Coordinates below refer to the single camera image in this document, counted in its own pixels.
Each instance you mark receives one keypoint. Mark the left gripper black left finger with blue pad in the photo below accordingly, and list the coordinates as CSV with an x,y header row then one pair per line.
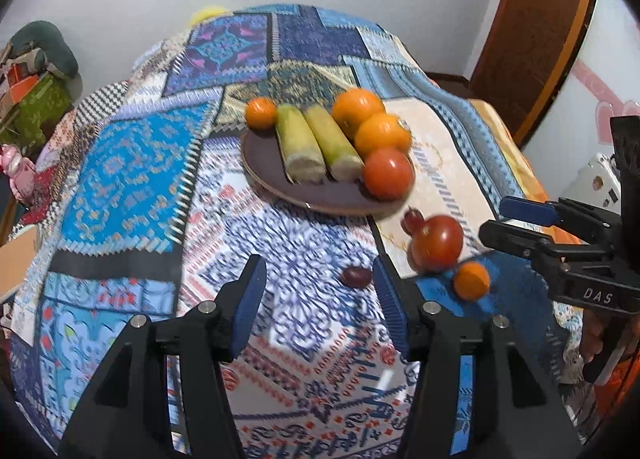
x,y
123,412

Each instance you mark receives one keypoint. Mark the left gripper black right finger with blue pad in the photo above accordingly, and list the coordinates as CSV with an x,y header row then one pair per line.
x,y
516,411

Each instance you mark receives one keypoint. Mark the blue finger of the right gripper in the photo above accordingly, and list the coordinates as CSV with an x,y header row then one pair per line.
x,y
545,212

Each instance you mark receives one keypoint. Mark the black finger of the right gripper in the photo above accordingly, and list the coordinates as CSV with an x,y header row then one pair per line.
x,y
535,247

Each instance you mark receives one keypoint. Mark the small orange tangerine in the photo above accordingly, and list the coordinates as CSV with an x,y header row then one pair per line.
x,y
261,113
471,281

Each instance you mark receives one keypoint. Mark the red tomato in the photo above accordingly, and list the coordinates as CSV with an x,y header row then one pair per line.
x,y
437,244
388,174

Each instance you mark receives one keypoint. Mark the small dark red plum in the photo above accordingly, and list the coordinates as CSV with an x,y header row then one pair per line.
x,y
412,221

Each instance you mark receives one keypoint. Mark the dark purple plum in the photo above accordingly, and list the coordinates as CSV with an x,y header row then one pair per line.
x,y
356,277

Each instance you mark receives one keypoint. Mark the person's right hand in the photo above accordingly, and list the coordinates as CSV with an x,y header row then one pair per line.
x,y
593,324

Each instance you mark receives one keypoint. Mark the red tomato on plate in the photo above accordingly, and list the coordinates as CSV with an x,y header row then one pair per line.
x,y
388,174

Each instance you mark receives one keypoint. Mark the white sliding wardrobe door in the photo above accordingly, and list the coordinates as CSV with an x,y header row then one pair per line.
x,y
603,82

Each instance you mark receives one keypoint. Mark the large orange front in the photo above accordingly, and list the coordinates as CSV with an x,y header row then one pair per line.
x,y
382,131

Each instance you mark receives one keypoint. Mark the large orange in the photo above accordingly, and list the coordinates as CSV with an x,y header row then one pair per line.
x,y
353,107
382,131

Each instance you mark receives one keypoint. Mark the right corn cob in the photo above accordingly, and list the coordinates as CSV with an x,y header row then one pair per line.
x,y
342,160

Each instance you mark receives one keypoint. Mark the corn cob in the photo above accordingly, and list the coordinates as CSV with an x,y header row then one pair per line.
x,y
342,160
301,155

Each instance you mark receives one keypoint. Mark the brown wooden door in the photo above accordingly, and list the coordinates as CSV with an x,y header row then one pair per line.
x,y
530,48

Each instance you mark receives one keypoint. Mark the large orange back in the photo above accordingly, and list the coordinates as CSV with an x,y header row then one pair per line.
x,y
353,107

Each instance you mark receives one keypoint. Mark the left corn cob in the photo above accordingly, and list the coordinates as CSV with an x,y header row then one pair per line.
x,y
301,155

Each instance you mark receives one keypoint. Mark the blue patchwork bedspread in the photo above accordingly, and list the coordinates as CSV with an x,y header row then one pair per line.
x,y
153,212

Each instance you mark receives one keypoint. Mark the dark brown round plate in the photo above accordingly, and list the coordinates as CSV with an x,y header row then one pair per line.
x,y
261,159

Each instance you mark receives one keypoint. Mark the pink plush rabbit toy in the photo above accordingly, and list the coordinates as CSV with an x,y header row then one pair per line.
x,y
20,171

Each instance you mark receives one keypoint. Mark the small orange tangerine on plate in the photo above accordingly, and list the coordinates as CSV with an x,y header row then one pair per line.
x,y
261,113

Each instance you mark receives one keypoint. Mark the green patterned storage box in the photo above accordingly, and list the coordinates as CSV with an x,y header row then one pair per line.
x,y
40,110

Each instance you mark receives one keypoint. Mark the yellow plush object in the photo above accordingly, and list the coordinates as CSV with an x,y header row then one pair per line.
x,y
207,13

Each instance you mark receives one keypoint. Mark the grey green plush toy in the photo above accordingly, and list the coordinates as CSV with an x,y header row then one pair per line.
x,y
41,47

